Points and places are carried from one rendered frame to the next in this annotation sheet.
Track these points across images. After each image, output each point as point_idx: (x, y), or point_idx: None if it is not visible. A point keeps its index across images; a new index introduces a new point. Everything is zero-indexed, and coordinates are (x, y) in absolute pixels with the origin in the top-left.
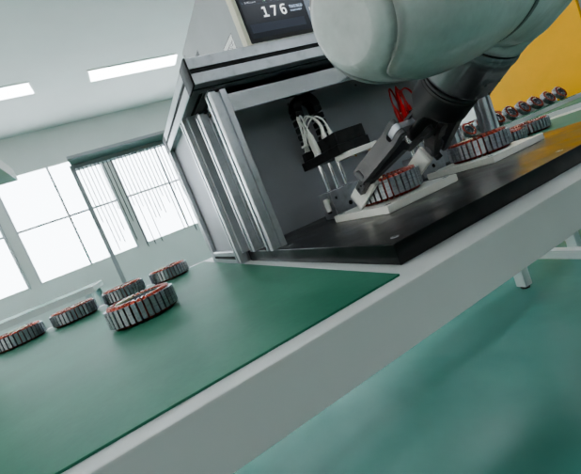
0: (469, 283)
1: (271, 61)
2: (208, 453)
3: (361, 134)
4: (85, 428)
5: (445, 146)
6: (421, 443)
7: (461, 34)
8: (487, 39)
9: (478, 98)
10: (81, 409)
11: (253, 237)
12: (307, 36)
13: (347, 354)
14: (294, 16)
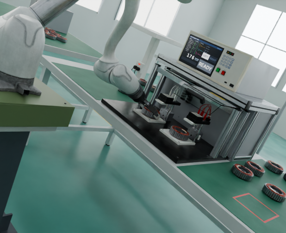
0: (96, 108)
1: (173, 67)
2: (75, 89)
3: (165, 99)
4: (80, 82)
5: (153, 113)
6: (153, 219)
7: (97, 76)
8: (102, 80)
9: (130, 97)
10: (85, 82)
11: (150, 101)
12: (186, 68)
13: (84, 96)
14: (194, 61)
